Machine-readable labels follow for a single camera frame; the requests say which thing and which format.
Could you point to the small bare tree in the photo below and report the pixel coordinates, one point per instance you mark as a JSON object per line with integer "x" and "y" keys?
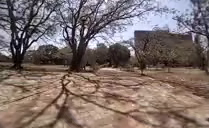
{"x": 142, "y": 64}

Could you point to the row of green bushes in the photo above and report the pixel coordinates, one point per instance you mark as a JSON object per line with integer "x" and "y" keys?
{"x": 118, "y": 55}

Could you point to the pale red brick path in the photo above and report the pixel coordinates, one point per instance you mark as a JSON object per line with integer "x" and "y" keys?
{"x": 118, "y": 100}

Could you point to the dry grass ground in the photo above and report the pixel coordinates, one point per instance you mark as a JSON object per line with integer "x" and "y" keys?
{"x": 178, "y": 75}

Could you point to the tall brown building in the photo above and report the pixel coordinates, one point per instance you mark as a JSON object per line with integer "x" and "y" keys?
{"x": 165, "y": 36}

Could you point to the big bare tree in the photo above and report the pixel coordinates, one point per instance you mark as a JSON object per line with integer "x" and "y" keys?
{"x": 17, "y": 56}
{"x": 77, "y": 56}

